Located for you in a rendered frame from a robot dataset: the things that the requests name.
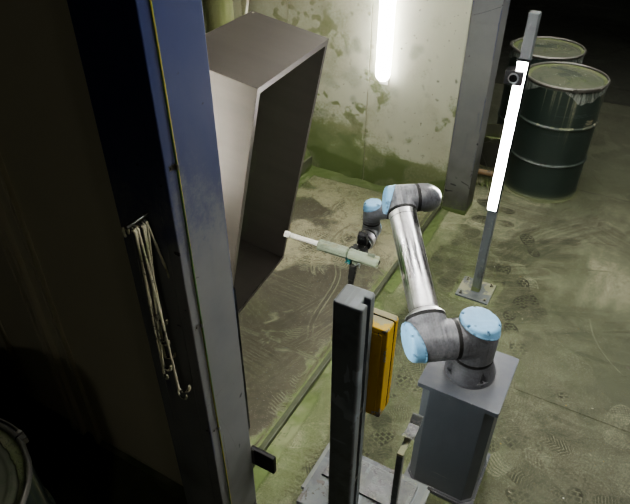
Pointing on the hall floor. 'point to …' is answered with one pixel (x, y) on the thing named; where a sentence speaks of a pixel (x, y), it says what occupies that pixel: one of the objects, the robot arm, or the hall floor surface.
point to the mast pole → (491, 211)
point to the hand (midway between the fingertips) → (352, 261)
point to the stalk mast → (349, 390)
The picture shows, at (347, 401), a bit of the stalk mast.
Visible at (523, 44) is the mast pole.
